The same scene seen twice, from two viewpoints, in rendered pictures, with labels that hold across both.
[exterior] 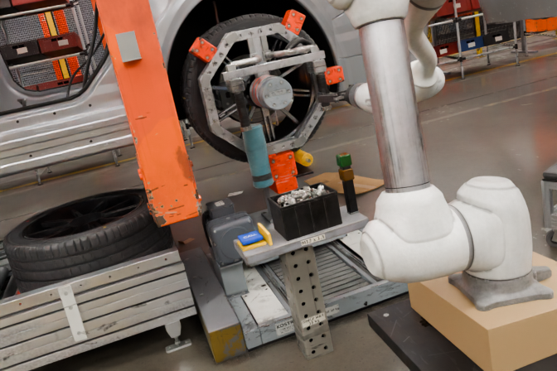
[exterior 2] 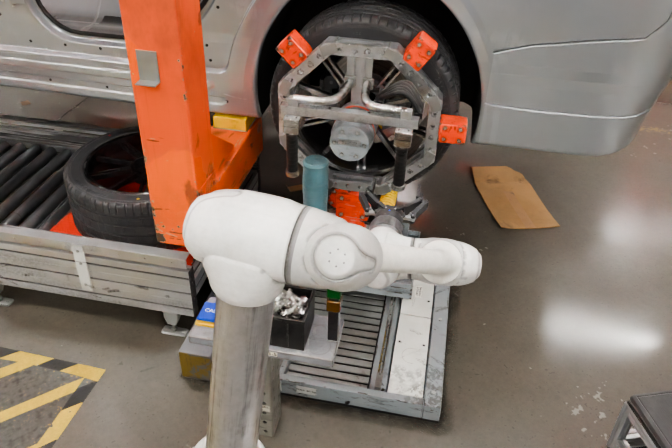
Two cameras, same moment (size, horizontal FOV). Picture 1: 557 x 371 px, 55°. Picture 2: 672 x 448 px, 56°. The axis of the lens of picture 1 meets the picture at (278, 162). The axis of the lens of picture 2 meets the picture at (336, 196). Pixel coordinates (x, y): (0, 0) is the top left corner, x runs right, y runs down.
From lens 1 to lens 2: 1.18 m
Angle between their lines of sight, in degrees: 30
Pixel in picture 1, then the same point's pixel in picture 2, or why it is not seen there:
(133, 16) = (158, 35)
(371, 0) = (213, 280)
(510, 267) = not seen: outside the picture
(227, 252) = not seen: hidden behind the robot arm
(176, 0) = not seen: outside the picture
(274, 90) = (346, 139)
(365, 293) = (350, 394)
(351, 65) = (500, 117)
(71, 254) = (100, 212)
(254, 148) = (308, 188)
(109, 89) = not seen: hidden behind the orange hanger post
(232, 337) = (200, 365)
